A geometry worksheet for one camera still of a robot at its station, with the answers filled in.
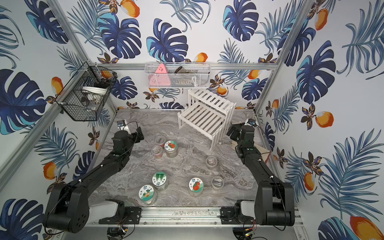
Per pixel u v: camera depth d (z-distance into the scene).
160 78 0.90
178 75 0.92
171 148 0.90
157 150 0.92
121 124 0.72
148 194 0.74
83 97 0.92
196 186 0.76
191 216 0.75
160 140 0.98
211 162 0.88
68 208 0.41
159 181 0.78
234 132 0.79
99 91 0.80
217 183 0.80
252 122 0.75
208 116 1.01
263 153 0.61
